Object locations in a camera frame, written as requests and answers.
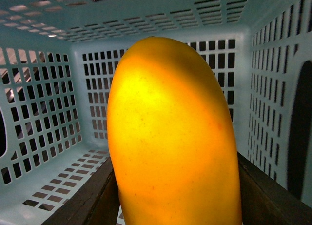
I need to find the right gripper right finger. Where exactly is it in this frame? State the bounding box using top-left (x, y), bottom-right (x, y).
top-left (237, 153), bottom-right (312, 225)

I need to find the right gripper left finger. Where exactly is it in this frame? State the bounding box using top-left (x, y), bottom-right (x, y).
top-left (44, 158), bottom-right (120, 225)

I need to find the yellow mango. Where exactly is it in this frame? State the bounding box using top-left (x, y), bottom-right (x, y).
top-left (107, 37), bottom-right (242, 225)

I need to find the light blue plastic basket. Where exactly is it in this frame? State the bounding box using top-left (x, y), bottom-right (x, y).
top-left (0, 0), bottom-right (312, 225)

